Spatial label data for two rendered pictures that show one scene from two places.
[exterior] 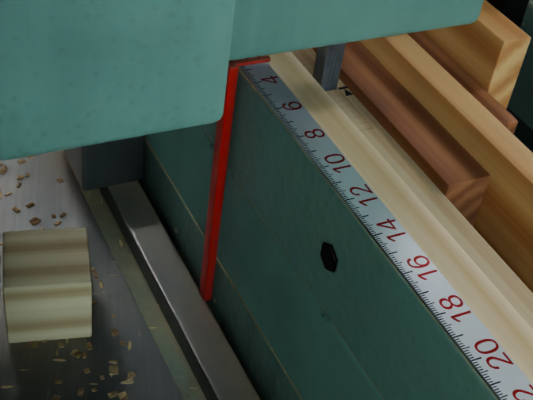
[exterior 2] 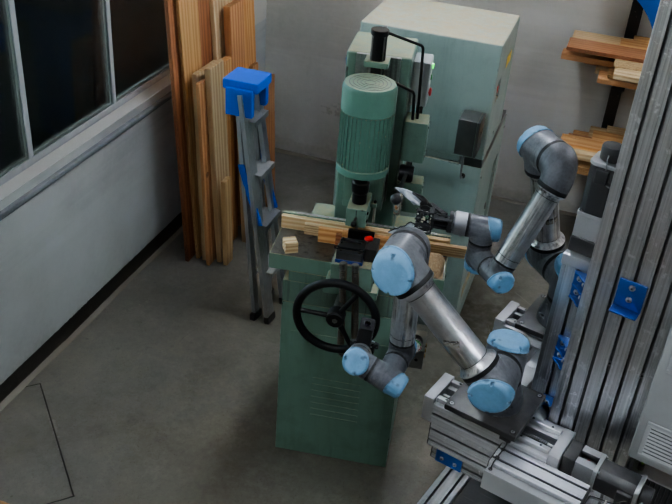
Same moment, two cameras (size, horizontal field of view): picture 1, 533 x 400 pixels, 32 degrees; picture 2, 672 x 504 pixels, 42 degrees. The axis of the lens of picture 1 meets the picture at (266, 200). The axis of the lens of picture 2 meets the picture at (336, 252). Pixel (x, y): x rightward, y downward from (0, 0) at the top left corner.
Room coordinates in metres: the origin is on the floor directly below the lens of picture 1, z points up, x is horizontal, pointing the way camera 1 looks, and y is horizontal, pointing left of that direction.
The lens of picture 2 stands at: (1.99, -2.08, 2.50)
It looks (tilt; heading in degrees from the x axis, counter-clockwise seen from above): 32 degrees down; 130
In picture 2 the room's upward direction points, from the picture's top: 5 degrees clockwise
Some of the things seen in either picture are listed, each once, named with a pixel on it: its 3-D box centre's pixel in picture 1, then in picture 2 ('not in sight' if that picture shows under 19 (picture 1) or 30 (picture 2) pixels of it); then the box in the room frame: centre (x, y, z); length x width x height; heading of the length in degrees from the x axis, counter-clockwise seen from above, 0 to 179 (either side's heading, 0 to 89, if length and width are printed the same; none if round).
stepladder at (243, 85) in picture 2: not in sight; (256, 200); (-0.49, 0.32, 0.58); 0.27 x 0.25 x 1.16; 24
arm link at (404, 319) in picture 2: not in sight; (407, 296); (0.85, -0.38, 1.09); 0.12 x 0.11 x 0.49; 20
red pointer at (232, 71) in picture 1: (231, 188); not in sight; (0.34, 0.02, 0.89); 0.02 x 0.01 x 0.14; 122
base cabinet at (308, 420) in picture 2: not in sight; (348, 342); (0.30, 0.08, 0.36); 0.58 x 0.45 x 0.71; 122
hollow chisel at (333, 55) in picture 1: (331, 49); not in sight; (0.36, -0.02, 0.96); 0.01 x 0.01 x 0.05; 32
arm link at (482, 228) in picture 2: not in sight; (483, 228); (0.82, 0.05, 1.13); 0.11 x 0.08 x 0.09; 32
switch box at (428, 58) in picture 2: not in sight; (421, 79); (0.31, 0.33, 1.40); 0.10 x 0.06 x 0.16; 122
